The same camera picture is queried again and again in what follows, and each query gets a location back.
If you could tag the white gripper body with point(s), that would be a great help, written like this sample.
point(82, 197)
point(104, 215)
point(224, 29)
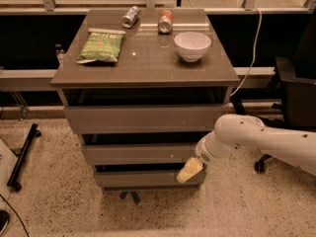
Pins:
point(201, 152)

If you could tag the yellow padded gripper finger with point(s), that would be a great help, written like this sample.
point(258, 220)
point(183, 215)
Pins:
point(192, 167)

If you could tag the grey drawer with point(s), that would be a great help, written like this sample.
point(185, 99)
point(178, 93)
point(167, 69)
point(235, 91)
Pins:
point(89, 120)
point(145, 179)
point(138, 153)

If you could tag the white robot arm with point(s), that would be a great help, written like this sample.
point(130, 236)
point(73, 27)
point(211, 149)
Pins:
point(233, 132)

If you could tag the grey top drawer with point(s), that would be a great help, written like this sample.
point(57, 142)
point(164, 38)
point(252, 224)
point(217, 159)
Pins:
point(89, 120)

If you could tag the grey bottom drawer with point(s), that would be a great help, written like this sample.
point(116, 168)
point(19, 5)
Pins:
point(145, 179)

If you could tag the grey drawer cabinet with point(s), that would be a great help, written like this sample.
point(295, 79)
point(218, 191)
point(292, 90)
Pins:
point(149, 72)

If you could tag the black office chair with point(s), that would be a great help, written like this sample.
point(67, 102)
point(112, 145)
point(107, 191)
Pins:
point(296, 76)

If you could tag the white bowl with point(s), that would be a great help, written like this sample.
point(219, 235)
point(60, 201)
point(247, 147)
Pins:
point(192, 46)

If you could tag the red soda can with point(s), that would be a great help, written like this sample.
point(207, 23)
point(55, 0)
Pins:
point(165, 22)

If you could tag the green chip bag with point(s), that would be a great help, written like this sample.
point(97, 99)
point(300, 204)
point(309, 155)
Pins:
point(101, 46)

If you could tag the silver soda can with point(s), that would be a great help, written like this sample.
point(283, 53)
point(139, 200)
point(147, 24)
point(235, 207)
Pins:
point(130, 17)

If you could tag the black wheeled stand leg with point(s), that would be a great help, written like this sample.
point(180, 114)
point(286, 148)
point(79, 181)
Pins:
point(13, 180)

